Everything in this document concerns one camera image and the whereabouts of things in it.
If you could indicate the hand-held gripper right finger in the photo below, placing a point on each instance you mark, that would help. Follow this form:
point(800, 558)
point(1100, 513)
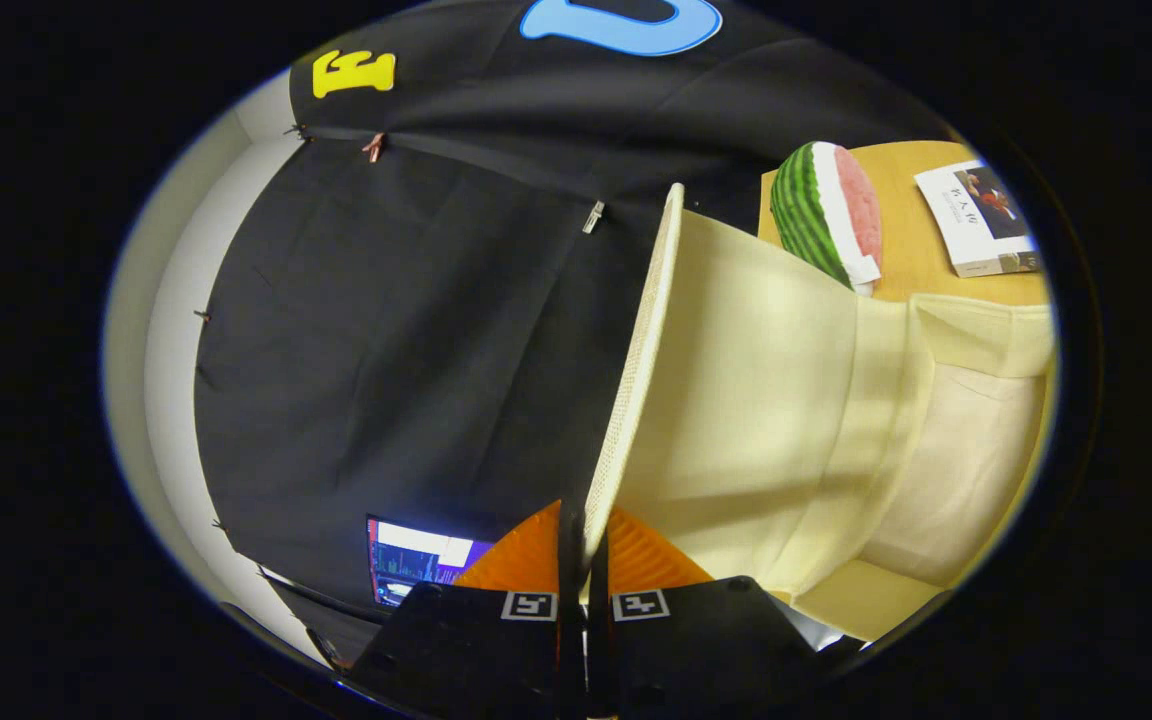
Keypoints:
point(599, 640)

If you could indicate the pink cloth clip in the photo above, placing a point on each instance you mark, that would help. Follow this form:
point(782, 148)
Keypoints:
point(373, 147)

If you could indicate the black backdrop cloth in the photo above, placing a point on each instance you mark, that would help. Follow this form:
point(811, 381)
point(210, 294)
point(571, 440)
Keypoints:
point(386, 350)

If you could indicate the white portrait cover book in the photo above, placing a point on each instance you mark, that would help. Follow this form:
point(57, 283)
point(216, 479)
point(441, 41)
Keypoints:
point(976, 215)

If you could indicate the beige fabric storage box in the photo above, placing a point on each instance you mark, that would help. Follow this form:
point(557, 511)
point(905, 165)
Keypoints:
point(756, 400)

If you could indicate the watermelon slice plush toy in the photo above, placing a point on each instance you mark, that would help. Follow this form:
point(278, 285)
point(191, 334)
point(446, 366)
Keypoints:
point(816, 215)

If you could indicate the silver cloth clip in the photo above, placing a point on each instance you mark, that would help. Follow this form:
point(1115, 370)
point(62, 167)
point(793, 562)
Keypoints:
point(593, 216)

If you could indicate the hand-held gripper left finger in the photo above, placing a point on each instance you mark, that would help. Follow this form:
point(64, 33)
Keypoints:
point(570, 620)

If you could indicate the lit computer screen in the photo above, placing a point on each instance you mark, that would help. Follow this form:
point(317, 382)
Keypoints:
point(421, 560)

